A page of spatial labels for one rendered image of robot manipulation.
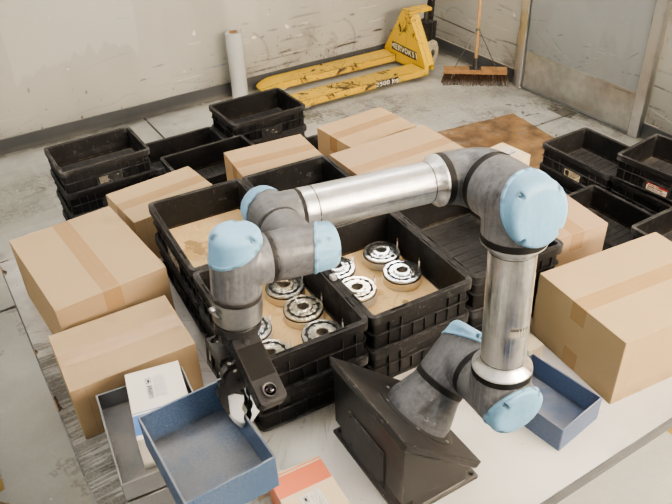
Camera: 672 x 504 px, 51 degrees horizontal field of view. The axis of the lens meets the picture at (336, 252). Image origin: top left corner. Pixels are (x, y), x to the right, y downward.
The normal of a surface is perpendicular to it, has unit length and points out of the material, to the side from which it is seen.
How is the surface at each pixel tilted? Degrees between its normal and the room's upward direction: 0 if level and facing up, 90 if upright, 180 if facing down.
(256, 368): 29
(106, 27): 90
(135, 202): 0
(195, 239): 0
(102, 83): 90
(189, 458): 1
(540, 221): 77
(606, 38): 90
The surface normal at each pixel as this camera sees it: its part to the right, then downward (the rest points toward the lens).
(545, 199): 0.42, 0.34
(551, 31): -0.85, 0.32
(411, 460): 0.51, 0.48
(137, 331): -0.04, -0.82
